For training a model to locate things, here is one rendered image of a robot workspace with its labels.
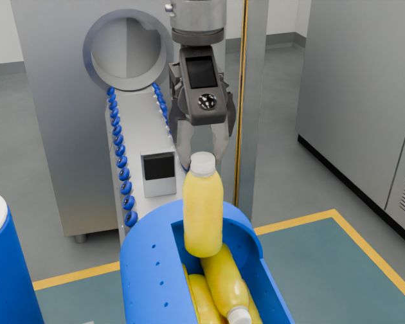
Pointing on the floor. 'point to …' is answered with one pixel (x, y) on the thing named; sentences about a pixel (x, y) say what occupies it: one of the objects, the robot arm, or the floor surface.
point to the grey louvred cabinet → (365, 103)
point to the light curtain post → (249, 101)
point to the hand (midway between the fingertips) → (202, 162)
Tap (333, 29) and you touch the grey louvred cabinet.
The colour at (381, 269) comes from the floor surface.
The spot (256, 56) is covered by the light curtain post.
